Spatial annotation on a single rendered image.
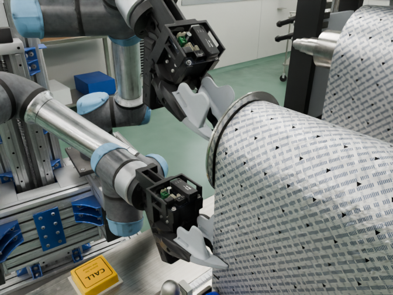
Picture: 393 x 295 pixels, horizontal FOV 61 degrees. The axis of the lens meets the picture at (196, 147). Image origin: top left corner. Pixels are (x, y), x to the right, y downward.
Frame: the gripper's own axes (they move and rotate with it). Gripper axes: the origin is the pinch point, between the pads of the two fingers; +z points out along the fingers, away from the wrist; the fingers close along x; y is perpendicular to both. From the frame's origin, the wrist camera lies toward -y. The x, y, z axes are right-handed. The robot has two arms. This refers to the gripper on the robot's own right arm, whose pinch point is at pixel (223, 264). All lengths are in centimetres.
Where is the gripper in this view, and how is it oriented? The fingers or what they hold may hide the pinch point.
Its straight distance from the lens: 50.5
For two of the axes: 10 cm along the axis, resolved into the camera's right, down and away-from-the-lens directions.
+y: 0.0, -8.8, -4.7
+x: 7.6, -3.1, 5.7
